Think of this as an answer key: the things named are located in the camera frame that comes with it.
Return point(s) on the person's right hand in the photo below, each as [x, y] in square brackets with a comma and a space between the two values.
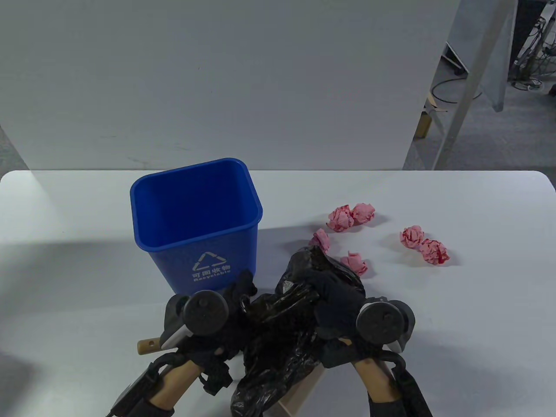
[339, 299]

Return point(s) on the person's left hand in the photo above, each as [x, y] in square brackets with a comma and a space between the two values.
[217, 347]

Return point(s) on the black plastic garbage bag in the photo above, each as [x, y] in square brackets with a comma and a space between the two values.
[278, 330]

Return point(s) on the group of pink paper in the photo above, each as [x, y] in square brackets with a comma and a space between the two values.
[341, 218]

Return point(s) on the beige plastic dustpan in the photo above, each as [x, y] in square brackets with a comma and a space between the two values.
[299, 393]

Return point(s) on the blue recycling bin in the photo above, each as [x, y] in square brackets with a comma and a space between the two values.
[195, 204]

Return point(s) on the person's left forearm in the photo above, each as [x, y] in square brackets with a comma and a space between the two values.
[173, 382]

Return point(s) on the person's right forearm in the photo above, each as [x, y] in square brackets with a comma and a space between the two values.
[378, 382]

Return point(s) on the grey handheld controller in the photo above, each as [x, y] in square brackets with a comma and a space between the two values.
[205, 312]
[378, 323]

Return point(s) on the white table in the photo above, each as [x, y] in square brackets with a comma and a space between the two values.
[65, 282]

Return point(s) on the small wooden block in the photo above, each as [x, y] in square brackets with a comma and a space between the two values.
[422, 126]

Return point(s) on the grey metal stand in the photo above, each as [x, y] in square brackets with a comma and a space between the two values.
[464, 104]

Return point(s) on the white partition board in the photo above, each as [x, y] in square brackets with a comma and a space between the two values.
[217, 87]

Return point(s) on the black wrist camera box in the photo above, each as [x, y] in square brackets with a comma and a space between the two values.
[412, 391]
[134, 391]

